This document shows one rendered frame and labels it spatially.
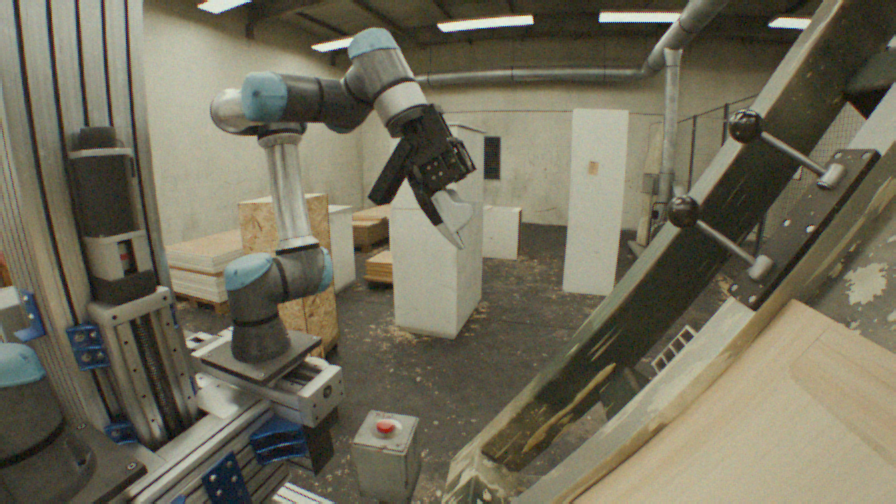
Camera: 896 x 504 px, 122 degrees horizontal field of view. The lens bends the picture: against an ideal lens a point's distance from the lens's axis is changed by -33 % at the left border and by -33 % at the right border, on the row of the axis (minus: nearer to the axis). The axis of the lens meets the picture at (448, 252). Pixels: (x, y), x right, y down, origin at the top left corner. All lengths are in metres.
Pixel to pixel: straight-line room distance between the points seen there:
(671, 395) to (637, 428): 0.05
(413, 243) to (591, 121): 2.31
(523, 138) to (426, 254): 6.01
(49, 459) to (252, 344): 0.43
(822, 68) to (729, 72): 8.60
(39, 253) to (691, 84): 9.15
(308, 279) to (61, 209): 0.52
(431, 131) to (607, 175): 3.62
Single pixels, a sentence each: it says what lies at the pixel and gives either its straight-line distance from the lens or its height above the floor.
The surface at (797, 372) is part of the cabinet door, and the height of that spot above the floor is 1.32.
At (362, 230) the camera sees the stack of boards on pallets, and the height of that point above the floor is 0.37.
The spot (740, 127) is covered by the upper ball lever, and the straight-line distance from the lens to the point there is 0.47.
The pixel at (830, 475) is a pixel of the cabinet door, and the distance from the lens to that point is 0.36.
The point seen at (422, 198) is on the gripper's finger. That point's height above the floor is 1.43.
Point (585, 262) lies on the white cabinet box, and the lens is 4.22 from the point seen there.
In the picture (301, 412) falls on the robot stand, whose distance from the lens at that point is 0.89.
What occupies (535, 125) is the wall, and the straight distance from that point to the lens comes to 8.53.
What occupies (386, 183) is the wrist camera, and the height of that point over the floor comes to 1.45.
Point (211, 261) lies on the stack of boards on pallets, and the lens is 3.93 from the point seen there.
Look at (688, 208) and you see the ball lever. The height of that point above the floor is 1.44.
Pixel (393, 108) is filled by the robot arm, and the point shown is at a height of 1.55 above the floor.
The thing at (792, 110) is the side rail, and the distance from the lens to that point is 0.73.
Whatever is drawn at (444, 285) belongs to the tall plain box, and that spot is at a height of 0.49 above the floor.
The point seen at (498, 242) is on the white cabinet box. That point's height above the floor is 0.24.
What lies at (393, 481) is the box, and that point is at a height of 0.84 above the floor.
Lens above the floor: 1.48
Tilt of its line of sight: 15 degrees down
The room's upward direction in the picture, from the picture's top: straight up
